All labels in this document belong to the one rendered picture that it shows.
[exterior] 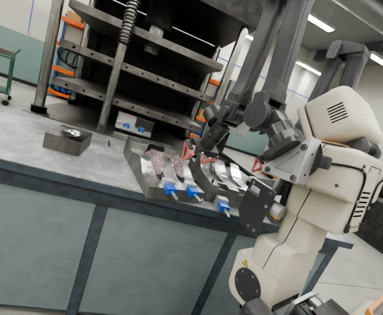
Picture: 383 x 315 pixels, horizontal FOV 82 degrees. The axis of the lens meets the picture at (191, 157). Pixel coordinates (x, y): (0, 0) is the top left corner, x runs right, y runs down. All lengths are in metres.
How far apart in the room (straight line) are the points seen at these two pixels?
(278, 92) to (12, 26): 8.02
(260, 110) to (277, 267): 0.46
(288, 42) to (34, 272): 1.32
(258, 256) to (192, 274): 0.57
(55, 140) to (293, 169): 0.95
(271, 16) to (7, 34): 7.93
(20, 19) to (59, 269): 7.55
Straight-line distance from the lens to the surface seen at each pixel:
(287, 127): 0.60
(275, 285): 0.79
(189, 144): 0.79
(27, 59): 8.19
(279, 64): 0.68
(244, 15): 1.78
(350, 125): 0.69
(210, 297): 1.44
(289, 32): 0.71
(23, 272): 1.33
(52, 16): 1.78
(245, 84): 0.73
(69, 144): 1.12
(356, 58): 1.09
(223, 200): 1.01
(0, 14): 8.47
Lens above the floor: 1.21
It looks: 14 degrees down
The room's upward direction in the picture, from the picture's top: 20 degrees clockwise
